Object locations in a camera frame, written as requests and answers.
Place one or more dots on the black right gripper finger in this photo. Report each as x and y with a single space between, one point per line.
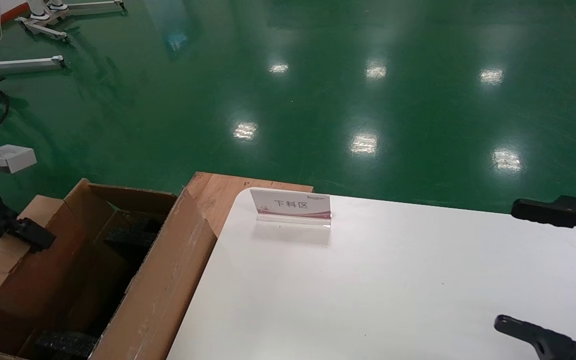
558 212
553 345

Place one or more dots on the small cardboard box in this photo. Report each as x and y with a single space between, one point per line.
18 280

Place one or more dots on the large cardboard box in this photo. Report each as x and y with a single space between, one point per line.
168 280

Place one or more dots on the black foam block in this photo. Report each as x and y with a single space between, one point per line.
65 344
133 237

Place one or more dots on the white metal stand leg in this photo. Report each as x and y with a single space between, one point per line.
23 64

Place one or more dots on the white metal stand base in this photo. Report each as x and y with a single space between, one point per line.
43 29

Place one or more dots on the clear acrylic table sign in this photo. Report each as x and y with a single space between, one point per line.
290 205

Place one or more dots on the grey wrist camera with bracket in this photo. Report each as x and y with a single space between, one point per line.
13 157

